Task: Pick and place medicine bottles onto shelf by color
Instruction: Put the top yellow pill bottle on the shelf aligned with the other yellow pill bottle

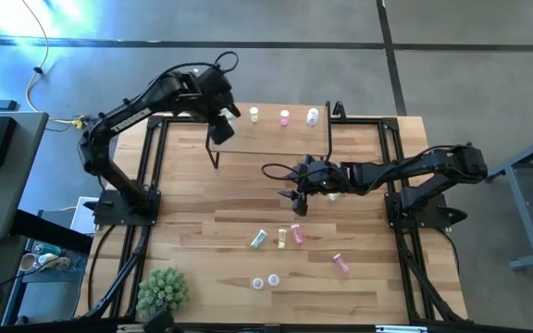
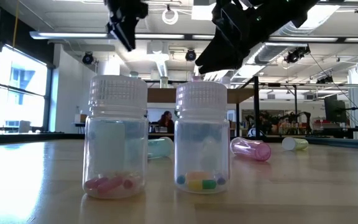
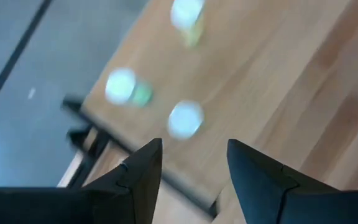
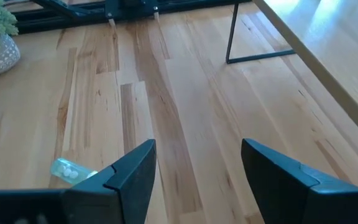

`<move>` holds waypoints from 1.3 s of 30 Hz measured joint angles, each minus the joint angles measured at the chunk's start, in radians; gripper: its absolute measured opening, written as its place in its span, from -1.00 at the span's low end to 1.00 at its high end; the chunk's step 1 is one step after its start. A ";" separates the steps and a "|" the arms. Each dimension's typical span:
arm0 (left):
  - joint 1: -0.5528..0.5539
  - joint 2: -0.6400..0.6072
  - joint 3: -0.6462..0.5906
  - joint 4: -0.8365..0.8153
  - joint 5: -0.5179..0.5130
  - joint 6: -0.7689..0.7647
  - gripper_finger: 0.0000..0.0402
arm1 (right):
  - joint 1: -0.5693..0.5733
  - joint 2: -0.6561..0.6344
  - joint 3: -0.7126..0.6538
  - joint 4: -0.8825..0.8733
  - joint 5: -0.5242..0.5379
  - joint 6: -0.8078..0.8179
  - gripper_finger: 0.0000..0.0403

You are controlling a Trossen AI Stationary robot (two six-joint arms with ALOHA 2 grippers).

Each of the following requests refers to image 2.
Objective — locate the pink vial white cap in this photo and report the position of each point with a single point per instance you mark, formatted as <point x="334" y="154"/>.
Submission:
<point x="250" y="149"/>
<point x="196" y="78"/>

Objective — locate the clear bottle colourful pills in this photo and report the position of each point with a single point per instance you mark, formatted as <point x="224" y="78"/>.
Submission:
<point x="202" y="149"/>

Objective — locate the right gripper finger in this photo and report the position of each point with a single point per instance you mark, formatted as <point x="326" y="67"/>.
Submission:
<point x="222" y="56"/>

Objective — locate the person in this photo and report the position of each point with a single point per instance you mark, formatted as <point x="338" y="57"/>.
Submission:
<point x="166" y="122"/>

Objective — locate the black round ceiling lamp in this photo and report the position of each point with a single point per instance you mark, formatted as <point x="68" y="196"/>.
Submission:
<point x="88" y="58"/>
<point x="190" y="55"/>

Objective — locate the long ceiling light strip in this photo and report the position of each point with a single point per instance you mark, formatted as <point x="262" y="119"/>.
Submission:
<point x="73" y="35"/>

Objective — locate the white round object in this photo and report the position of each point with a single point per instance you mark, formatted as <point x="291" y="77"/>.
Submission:
<point x="255" y="132"/>

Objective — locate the clear bottle pink pills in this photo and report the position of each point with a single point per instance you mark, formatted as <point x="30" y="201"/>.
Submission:
<point x="115" y="149"/>

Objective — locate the silver ventilation duct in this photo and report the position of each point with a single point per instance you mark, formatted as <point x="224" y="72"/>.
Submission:
<point x="269" y="53"/>

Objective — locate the black monitor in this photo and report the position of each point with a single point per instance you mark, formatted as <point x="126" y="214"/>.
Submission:
<point x="334" y="110"/>

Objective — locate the large window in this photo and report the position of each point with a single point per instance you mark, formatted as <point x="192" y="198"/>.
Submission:
<point x="20" y="93"/>

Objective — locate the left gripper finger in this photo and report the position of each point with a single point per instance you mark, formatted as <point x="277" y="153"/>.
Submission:
<point x="124" y="34"/>

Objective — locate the cardboard box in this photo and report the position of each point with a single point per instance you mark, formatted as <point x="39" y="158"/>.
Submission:
<point x="79" y="118"/>

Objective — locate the black ceiling camera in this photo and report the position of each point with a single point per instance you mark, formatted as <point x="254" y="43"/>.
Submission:
<point x="297" y="54"/>

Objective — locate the background black robot arm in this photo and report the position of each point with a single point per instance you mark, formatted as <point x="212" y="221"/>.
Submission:
<point x="304" y="119"/>

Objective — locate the wooden shelf black legs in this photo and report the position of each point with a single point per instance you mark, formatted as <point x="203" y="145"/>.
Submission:
<point x="163" y="95"/>

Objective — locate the yellow vial white cap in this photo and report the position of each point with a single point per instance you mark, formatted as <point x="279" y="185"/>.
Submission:
<point x="164" y="82"/>
<point x="294" y="143"/>

